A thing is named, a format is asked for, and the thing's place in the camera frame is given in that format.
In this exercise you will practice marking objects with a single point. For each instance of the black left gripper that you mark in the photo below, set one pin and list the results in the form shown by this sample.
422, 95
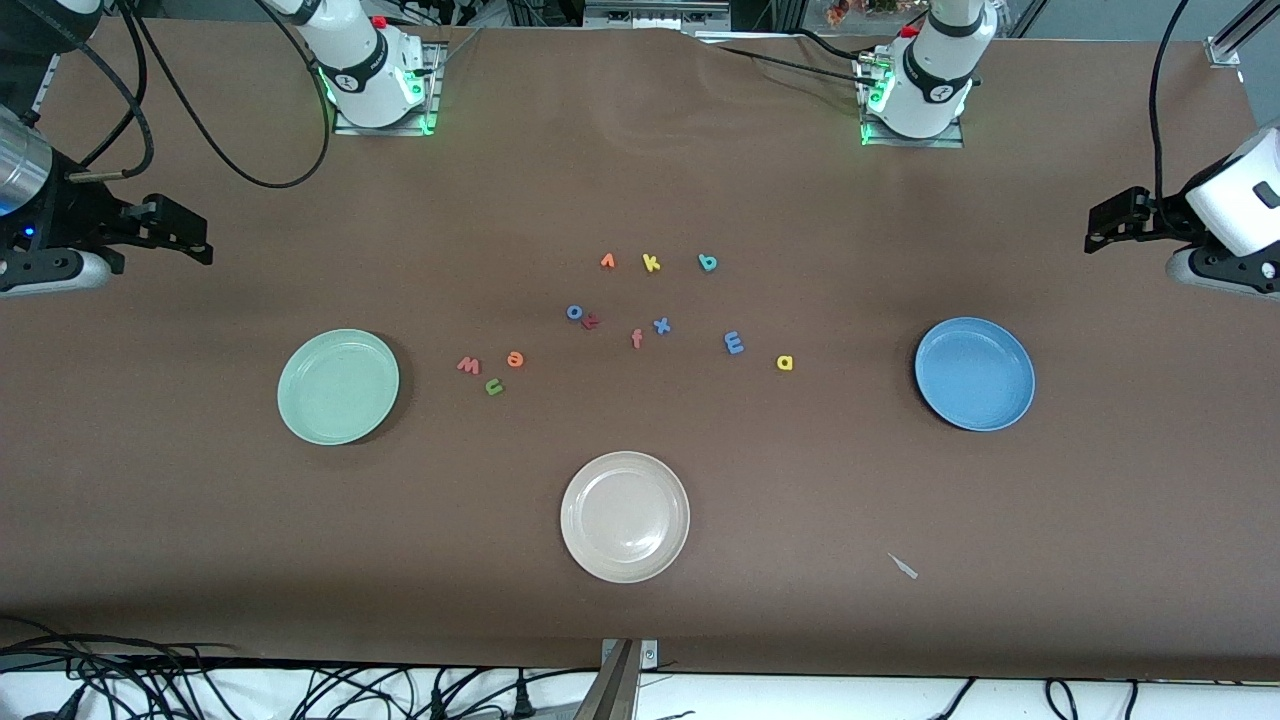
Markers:
1166, 214

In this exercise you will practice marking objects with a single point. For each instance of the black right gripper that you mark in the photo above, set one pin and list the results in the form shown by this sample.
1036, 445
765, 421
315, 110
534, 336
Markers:
82, 212

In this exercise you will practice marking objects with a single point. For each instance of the blue foam letter E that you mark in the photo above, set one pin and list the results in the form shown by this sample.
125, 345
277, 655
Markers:
733, 343

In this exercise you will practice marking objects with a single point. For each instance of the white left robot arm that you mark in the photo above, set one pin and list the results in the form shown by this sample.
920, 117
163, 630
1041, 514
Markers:
935, 70

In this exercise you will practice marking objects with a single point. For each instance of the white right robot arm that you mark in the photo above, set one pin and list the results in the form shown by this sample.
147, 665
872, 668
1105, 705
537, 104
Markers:
360, 70

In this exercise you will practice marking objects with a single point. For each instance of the aluminium corner profile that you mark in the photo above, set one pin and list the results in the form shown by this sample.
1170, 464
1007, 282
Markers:
1225, 48

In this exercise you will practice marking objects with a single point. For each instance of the blue plate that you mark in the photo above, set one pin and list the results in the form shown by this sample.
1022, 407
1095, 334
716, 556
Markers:
975, 375

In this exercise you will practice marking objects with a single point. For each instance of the green plate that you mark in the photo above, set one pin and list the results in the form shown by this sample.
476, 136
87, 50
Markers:
338, 388

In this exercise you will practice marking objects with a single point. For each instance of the brown table cover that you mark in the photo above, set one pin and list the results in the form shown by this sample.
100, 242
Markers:
200, 550

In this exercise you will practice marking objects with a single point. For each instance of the orange red background object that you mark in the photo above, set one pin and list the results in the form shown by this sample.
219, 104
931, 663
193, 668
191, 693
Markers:
837, 10

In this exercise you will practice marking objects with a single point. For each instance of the small grey tape scrap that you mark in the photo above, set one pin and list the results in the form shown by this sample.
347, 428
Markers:
904, 567

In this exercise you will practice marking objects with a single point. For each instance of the beige plate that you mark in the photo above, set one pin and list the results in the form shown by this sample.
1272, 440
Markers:
625, 517

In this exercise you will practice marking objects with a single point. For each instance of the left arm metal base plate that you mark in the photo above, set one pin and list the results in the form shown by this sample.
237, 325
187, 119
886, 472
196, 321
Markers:
915, 143

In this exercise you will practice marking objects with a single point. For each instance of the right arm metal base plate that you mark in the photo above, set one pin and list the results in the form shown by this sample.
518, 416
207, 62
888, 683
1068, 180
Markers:
380, 131

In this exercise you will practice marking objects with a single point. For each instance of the aluminium frame beam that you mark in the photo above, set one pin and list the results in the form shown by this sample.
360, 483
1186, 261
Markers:
650, 12

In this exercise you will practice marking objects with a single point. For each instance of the grey metal mount bracket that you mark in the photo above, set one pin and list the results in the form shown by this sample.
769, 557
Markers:
620, 690

